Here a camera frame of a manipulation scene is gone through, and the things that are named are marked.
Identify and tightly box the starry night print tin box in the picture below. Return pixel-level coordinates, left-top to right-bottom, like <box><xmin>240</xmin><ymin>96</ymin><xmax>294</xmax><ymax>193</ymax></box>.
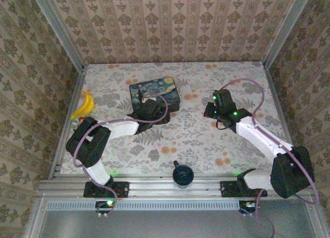
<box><xmin>128</xmin><ymin>77</ymin><xmax>181</xmax><ymax>113</ymax></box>

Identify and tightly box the floral fern print tablecloth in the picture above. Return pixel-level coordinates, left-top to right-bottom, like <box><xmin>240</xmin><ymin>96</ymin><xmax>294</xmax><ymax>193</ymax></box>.
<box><xmin>60</xmin><ymin>61</ymin><xmax>297</xmax><ymax>176</ymax></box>

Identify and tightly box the yellow banana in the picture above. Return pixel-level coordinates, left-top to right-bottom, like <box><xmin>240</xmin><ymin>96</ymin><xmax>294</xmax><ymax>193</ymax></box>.
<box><xmin>71</xmin><ymin>89</ymin><xmax>95</xmax><ymax>120</ymax></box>

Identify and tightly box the small black controller board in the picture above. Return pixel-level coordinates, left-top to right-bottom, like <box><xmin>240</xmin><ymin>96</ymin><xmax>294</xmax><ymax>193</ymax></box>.
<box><xmin>238</xmin><ymin>199</ymin><xmax>258</xmax><ymax>217</ymax></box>
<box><xmin>95</xmin><ymin>199</ymin><xmax>116</xmax><ymax>218</ymax></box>

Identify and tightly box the grey metal sheet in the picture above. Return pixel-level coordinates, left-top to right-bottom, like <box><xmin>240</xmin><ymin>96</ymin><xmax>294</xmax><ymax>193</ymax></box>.
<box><xmin>38</xmin><ymin>198</ymin><xmax>319</xmax><ymax>238</ymax></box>

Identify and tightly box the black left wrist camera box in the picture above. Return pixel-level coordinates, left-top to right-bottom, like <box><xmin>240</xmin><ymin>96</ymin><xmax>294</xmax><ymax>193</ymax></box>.
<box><xmin>141</xmin><ymin>98</ymin><xmax>161</xmax><ymax>111</ymax></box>

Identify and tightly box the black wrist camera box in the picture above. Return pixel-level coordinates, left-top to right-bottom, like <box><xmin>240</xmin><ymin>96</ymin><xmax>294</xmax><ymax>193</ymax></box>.
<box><xmin>216</xmin><ymin>88</ymin><xmax>234</xmax><ymax>105</ymax></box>
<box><xmin>141</xmin><ymin>98</ymin><xmax>161</xmax><ymax>111</ymax></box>

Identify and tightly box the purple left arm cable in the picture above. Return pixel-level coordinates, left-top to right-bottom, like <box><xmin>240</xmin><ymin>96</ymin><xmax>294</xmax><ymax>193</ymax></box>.
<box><xmin>73</xmin><ymin>93</ymin><xmax>170</xmax><ymax>218</ymax></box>

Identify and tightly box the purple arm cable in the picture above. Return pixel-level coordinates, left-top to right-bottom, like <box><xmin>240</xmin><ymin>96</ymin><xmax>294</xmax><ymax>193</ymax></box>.
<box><xmin>218</xmin><ymin>78</ymin><xmax>318</xmax><ymax>237</ymax></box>
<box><xmin>73</xmin><ymin>93</ymin><xmax>170</xmax><ymax>218</ymax></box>

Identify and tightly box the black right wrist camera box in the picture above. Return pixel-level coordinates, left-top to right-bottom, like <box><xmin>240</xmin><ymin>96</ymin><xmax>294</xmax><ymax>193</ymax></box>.
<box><xmin>216</xmin><ymin>88</ymin><xmax>234</xmax><ymax>105</ymax></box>

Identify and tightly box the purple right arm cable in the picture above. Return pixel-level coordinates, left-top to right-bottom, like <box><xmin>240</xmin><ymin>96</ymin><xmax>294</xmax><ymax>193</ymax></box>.
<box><xmin>218</xmin><ymin>78</ymin><xmax>318</xmax><ymax>237</ymax></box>

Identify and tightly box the aluminium table side rail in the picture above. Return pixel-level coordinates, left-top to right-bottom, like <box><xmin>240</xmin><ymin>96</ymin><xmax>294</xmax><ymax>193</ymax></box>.
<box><xmin>262</xmin><ymin>64</ymin><xmax>294</xmax><ymax>148</ymax></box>
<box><xmin>48</xmin><ymin>66</ymin><xmax>88</xmax><ymax>179</ymax></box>

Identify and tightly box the black cup with handle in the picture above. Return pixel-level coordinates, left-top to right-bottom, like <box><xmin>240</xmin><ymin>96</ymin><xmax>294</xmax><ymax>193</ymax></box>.
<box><xmin>172</xmin><ymin>160</ymin><xmax>195</xmax><ymax>189</ymax></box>

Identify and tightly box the aluminium front mounting rail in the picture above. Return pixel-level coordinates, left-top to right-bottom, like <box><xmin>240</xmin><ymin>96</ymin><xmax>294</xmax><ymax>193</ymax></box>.
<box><xmin>37</xmin><ymin>174</ymin><xmax>317</xmax><ymax>198</ymax></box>

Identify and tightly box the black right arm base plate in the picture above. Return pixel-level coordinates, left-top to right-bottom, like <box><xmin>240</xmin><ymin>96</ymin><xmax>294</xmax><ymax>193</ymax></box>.
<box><xmin>220</xmin><ymin>180</ymin><xmax>268</xmax><ymax>198</ymax></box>

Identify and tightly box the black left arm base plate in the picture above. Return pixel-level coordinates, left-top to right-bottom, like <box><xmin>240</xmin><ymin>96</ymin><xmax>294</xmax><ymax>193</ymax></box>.
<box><xmin>84</xmin><ymin>180</ymin><xmax>129</xmax><ymax>198</ymax></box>

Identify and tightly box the grey slotted cable duct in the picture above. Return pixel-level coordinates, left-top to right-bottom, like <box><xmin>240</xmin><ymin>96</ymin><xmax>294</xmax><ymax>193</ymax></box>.
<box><xmin>47</xmin><ymin>199</ymin><xmax>240</xmax><ymax>211</ymax></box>

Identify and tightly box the aluminium corner frame post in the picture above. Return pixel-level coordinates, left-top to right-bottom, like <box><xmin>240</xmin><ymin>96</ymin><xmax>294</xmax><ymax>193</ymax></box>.
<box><xmin>262</xmin><ymin>0</ymin><xmax>315</xmax><ymax>70</ymax></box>
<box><xmin>29</xmin><ymin>0</ymin><xmax>85</xmax><ymax>72</ymax></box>

